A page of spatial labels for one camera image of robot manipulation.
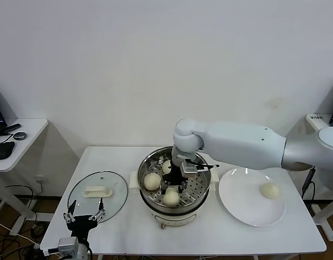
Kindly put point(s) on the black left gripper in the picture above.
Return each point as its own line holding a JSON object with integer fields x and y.
{"x": 81, "y": 224}

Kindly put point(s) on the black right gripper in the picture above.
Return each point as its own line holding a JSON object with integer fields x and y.
{"x": 175, "y": 177}

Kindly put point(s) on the white steamed baozi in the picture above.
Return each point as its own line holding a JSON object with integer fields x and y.
{"x": 166, "y": 166}
{"x": 171, "y": 199}
{"x": 152, "y": 181}
{"x": 269, "y": 191}

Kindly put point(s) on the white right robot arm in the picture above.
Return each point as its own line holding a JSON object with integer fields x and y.
{"x": 236, "y": 143}

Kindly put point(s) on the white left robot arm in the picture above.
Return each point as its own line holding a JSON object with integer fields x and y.
{"x": 83, "y": 252}

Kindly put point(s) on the perforated steel steamer basket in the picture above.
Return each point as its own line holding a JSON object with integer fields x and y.
{"x": 193, "y": 195}

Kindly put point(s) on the cream electric cooker base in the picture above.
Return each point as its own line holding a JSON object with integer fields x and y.
{"x": 177, "y": 218}

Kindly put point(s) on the white round plate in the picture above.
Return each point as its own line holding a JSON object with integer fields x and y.
{"x": 244, "y": 205}

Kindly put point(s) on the white side table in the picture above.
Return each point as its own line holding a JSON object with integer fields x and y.
{"x": 28, "y": 151}
{"x": 315, "y": 123}

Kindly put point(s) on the round grey puck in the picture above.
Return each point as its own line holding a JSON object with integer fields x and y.
{"x": 20, "y": 135}

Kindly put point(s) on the black computer mouse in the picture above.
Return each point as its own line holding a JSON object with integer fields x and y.
{"x": 4, "y": 150}

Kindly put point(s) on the black stick remote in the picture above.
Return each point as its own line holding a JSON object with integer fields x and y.
{"x": 13, "y": 127}

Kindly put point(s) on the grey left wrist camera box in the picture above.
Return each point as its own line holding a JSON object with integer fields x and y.
{"x": 68, "y": 245}

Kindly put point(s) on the white wall outlet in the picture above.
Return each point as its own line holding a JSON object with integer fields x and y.
{"x": 40, "y": 178}

